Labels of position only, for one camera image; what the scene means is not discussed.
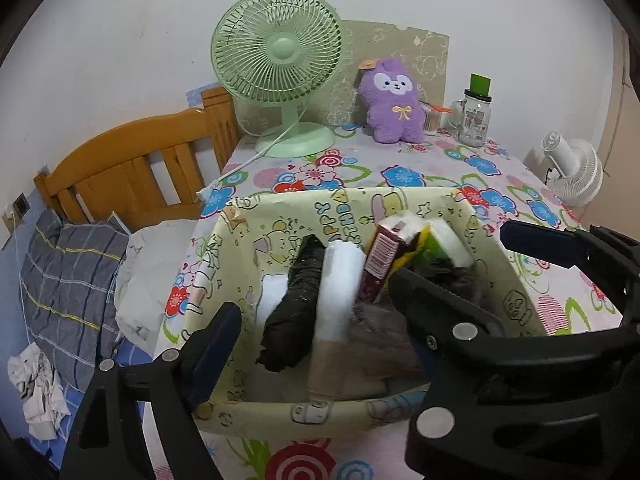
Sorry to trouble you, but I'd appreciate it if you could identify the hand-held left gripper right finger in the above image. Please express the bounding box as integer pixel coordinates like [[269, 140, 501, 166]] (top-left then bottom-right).
[[412, 342, 443, 391]]

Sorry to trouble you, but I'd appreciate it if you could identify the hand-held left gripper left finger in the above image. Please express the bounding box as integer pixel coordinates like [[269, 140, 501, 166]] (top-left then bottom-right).
[[59, 301, 243, 480]]

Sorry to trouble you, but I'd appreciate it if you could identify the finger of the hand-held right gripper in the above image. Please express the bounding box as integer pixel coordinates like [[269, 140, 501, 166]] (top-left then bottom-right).
[[499, 218, 640, 331], [386, 266, 640, 480]]

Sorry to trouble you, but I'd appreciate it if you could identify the green tissue packet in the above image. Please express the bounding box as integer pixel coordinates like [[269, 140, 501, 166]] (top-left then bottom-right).
[[407, 225, 451, 273]]

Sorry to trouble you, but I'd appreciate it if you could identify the white tissue pack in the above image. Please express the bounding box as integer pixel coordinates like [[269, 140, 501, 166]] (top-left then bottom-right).
[[260, 272, 291, 321], [425, 217, 473, 268]]

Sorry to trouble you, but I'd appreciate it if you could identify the maroon small carton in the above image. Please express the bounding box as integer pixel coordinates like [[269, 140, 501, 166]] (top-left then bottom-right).
[[357, 222, 408, 303]]

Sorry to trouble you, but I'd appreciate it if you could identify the black plastic bag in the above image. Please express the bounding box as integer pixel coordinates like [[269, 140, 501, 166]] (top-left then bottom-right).
[[256, 234, 328, 373]]

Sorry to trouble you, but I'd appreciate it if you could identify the printed yellow storage box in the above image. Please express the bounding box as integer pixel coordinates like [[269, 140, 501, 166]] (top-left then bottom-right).
[[182, 186, 546, 433]]

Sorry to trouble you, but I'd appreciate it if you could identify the white standing fan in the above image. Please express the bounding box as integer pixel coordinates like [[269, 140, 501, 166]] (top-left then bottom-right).
[[542, 131, 604, 207]]

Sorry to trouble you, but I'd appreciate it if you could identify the white crumpled blanket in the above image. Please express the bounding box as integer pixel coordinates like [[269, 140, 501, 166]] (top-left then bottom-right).
[[114, 220, 201, 361]]

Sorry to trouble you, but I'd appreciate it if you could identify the glass jar with green lid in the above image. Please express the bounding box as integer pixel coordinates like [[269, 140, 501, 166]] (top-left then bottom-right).
[[451, 73, 493, 148]]

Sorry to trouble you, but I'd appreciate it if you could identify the plaid grey pillow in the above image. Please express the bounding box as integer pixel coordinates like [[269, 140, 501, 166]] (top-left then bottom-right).
[[20, 210, 131, 391]]

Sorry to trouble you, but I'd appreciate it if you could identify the beige wardrobe door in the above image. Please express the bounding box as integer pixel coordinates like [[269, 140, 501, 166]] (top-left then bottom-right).
[[597, 25, 640, 171]]

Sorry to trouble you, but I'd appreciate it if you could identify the small jar with orange lid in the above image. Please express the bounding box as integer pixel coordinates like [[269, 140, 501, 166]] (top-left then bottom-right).
[[422, 101, 453, 133]]

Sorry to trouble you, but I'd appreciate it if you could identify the crumpled white grey cloth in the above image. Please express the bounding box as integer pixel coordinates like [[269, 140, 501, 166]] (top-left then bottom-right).
[[7, 344, 71, 441]]

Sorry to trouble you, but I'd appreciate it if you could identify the purple plush toy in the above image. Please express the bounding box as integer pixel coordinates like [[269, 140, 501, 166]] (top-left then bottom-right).
[[356, 57, 427, 145]]

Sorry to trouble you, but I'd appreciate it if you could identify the green printed board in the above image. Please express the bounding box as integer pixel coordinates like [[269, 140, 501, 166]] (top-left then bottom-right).
[[327, 20, 451, 126]]

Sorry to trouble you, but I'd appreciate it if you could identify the green desk fan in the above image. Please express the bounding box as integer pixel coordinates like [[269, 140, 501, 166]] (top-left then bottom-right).
[[210, 0, 345, 158]]

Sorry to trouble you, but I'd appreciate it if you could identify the white fan power cable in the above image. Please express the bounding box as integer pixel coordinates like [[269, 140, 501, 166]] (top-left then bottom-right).
[[197, 120, 296, 203]]

